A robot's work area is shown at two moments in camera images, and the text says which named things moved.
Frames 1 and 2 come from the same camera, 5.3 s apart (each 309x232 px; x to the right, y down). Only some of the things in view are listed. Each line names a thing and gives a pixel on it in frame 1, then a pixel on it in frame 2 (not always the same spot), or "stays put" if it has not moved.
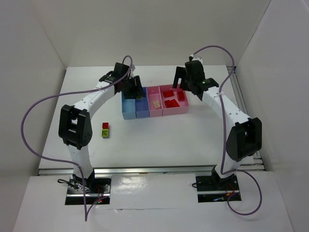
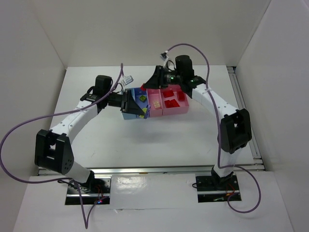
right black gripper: [181, 72] -> [161, 78]
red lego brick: [168, 93] stays put
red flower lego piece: [171, 103] stays put
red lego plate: [181, 95] stays put
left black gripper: [133, 86] -> [124, 101]
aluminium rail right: [236, 83] stays put
